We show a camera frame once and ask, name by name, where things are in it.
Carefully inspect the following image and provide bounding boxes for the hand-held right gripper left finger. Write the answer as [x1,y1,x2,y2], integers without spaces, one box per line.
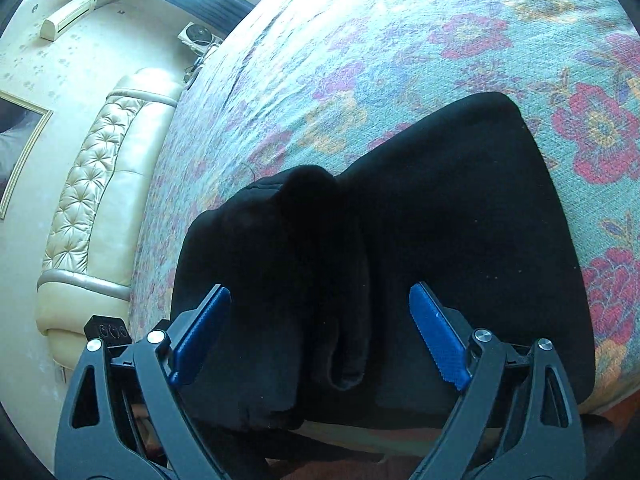
[55,285,232,480]

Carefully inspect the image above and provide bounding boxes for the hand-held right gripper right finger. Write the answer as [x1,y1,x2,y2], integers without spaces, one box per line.
[410,282,586,480]

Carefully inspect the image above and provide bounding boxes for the black pants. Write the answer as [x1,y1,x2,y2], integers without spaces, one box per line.
[170,92,598,431]

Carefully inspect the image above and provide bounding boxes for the black box with round dials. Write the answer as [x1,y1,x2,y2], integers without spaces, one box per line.
[82,315,132,350]

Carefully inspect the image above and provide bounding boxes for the cream tufted leather headboard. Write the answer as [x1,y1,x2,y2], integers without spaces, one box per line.
[35,67,183,366]

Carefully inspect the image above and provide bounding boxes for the gold framed picture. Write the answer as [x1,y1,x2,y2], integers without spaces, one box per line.
[0,90,53,221]

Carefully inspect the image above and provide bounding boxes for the floral bedspread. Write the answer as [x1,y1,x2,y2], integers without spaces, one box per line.
[127,0,640,461]

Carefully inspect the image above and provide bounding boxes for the white fan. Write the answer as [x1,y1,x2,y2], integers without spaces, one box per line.
[177,21,223,57]

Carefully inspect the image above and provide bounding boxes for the white air conditioner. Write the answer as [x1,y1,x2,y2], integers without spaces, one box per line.
[40,0,98,42]

